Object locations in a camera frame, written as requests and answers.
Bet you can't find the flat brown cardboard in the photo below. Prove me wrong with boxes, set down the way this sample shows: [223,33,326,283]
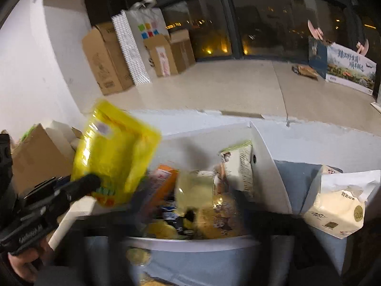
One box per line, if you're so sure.
[12,122,75,194]

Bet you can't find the person's left hand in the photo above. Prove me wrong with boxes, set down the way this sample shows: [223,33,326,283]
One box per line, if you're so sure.
[7,238,55,281]

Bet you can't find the dark blue gift box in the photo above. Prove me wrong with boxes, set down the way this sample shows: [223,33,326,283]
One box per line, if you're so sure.
[308,36,329,79]

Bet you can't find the small brown cardboard box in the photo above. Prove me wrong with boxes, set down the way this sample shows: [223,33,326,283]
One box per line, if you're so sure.
[144,30,197,78]

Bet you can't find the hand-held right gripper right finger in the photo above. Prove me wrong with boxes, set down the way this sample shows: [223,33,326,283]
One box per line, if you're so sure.
[235,199,316,286]

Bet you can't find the large brown cardboard box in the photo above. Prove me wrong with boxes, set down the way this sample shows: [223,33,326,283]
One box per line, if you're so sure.
[82,22,134,96]

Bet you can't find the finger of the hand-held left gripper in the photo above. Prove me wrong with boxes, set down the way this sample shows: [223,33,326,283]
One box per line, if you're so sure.
[55,173,102,203]

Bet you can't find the black window frame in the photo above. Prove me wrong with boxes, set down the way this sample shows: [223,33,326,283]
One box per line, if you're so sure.
[80,0,381,63]

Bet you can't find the brown wrapper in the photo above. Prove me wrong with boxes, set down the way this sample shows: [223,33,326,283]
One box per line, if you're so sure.
[292,64,319,79]

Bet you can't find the white bag with coloured squares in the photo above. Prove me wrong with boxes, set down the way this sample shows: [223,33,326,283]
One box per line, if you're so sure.
[125,0,170,51]

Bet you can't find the pale yellow packet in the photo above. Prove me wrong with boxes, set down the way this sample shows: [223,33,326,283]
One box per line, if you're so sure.
[174,170,216,215]

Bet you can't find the yellow tissue pack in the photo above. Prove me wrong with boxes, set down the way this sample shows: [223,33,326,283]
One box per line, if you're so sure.
[301,165,381,240]

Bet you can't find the landscape printed box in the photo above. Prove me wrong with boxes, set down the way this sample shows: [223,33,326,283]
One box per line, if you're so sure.
[324,43,376,96]

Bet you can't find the white cardboard box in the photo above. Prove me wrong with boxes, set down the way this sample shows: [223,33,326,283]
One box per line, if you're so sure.
[49,121,294,286]

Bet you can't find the pink ornament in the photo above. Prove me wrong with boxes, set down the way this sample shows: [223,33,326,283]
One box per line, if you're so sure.
[307,19,324,41]
[356,39,370,56]

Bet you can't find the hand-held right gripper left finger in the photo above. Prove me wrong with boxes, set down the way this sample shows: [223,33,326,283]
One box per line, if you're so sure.
[60,183,151,286]

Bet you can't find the black and yellow chip packet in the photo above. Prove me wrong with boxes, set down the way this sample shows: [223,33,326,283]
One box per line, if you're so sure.
[147,209,197,240]

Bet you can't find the dotted paper bag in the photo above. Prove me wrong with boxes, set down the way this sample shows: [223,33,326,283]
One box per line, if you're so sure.
[111,10,152,85]

